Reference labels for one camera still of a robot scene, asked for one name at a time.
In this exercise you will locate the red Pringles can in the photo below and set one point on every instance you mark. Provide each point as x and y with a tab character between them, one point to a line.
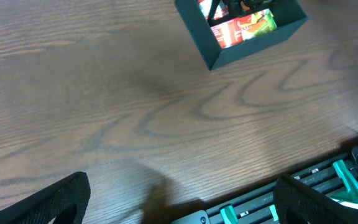
228	33

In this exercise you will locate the green yellow snack packet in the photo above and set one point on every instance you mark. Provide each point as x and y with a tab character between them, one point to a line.
256	24

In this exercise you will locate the dark green box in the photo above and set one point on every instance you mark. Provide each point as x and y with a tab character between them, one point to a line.
287	14

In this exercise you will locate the black mounting rail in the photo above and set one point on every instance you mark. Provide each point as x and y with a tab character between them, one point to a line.
336	178

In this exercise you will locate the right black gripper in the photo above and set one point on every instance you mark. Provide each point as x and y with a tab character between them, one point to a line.
237	8

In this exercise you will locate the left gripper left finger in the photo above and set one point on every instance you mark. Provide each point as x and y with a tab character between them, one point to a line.
62	202

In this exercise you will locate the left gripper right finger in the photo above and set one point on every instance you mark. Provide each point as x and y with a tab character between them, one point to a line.
296	202

